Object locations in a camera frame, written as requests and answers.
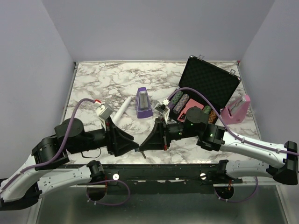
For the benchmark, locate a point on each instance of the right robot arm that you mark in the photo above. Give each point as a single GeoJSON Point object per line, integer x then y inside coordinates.
{"type": "Point", "coordinates": [272, 160]}

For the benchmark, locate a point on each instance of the black poker chip case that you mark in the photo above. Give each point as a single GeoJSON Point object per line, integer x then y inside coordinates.
{"type": "Point", "coordinates": [214, 83]}

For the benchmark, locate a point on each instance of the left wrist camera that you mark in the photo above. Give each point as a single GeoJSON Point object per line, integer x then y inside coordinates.
{"type": "Point", "coordinates": [103, 111]}

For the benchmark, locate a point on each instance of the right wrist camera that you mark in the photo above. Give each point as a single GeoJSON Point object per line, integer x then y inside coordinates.
{"type": "Point", "coordinates": [163, 109]}

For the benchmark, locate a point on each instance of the white microphone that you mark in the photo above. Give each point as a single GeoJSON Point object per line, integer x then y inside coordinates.
{"type": "Point", "coordinates": [121, 110]}

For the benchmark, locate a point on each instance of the pink playing card deck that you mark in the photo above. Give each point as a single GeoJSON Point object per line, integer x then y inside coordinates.
{"type": "Point", "coordinates": [190, 104]}

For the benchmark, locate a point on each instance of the pink metronome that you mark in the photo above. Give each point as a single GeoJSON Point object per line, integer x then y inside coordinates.
{"type": "Point", "coordinates": [236, 111]}

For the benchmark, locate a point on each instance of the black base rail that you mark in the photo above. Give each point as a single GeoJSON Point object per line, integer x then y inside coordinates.
{"type": "Point", "coordinates": [150, 179]}

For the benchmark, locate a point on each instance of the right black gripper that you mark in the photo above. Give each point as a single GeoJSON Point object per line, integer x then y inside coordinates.
{"type": "Point", "coordinates": [155, 141]}

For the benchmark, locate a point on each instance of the purple metronome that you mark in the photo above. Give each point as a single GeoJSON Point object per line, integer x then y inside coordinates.
{"type": "Point", "coordinates": [143, 104]}

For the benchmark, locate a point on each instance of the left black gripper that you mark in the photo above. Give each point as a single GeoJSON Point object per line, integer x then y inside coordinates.
{"type": "Point", "coordinates": [118, 143]}

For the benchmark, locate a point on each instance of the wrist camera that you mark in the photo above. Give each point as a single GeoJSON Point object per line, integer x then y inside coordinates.
{"type": "Point", "coordinates": [103, 111]}
{"type": "Point", "coordinates": [163, 109]}

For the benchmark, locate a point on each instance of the purple green chip stack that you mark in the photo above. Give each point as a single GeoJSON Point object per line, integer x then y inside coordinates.
{"type": "Point", "coordinates": [174, 100]}

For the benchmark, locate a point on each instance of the orange brown chip stack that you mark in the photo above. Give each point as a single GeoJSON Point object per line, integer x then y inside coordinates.
{"type": "Point", "coordinates": [212, 117]}

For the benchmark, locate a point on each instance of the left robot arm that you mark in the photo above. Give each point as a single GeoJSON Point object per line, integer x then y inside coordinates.
{"type": "Point", "coordinates": [32, 182]}

